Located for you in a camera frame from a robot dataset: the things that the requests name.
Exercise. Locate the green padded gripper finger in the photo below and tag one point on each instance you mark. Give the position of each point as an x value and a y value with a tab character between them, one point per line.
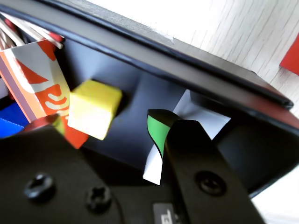
198	163

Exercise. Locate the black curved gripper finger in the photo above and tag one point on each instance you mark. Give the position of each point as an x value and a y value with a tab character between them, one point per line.
46	182

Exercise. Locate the yellow wooden cube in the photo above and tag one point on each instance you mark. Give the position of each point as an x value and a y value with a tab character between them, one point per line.
93	109

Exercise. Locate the red wooden cube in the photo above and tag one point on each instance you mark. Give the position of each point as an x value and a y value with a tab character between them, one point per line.
292	58

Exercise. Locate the black cardboard box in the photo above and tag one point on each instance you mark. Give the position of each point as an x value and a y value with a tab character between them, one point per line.
163	58

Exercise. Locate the white rectangular block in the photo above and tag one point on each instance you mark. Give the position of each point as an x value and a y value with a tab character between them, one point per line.
201	121

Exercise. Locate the blue wooden cube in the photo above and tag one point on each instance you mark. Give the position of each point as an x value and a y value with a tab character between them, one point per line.
11	121

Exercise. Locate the orange matchbox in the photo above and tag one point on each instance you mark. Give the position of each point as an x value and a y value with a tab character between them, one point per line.
35	70

